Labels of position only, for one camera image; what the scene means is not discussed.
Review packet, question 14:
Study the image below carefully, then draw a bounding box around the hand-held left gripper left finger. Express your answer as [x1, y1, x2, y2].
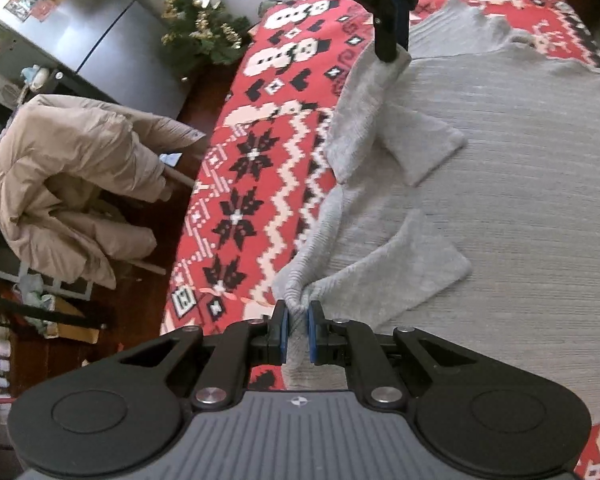
[117, 300, 289, 409]

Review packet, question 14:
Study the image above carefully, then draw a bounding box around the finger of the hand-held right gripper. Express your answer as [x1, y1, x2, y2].
[367, 0, 400, 64]
[392, 0, 423, 53]

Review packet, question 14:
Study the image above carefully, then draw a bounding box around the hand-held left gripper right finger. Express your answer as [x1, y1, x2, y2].
[307, 301, 481, 406]

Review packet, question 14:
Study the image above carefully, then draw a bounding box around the grey knitted sweater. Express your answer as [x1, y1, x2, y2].
[271, 0, 600, 426]

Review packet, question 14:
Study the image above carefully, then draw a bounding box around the red patterned blanket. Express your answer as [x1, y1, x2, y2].
[159, 0, 600, 480]

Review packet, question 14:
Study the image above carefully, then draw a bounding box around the small decorated christmas tree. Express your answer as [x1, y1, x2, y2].
[152, 0, 253, 81]

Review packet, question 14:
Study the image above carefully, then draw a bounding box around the silver refrigerator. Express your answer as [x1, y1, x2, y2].
[0, 0, 193, 121]

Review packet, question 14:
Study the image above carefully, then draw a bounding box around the beige padded jacket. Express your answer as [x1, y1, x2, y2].
[0, 94, 207, 290]

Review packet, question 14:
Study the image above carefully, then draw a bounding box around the light blue figurine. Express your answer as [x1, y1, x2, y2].
[22, 65, 51, 91]

